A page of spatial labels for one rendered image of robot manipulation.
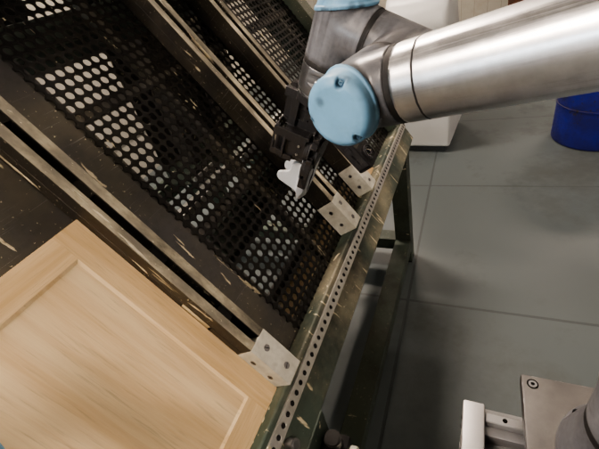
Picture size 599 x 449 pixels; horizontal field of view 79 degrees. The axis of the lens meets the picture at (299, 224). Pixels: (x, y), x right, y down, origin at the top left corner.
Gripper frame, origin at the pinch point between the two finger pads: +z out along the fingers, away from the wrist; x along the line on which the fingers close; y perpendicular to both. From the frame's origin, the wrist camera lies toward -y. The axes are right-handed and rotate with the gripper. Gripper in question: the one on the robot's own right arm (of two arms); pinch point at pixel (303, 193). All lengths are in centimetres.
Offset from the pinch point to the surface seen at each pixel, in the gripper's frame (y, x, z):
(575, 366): -127, -64, 82
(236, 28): 49, -63, 1
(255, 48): 42, -66, 6
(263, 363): -6.0, 18.3, 33.3
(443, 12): -13, -271, 17
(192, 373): 6.0, 27.2, 32.6
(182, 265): 17.3, 13.7, 19.5
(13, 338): 31, 39, 18
